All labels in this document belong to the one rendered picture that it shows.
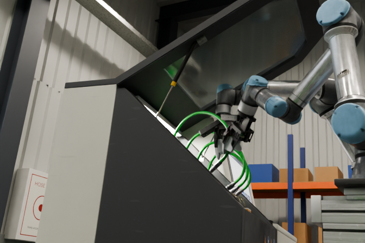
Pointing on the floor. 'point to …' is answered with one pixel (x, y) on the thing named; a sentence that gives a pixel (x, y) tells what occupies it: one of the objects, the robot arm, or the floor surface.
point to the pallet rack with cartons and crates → (295, 187)
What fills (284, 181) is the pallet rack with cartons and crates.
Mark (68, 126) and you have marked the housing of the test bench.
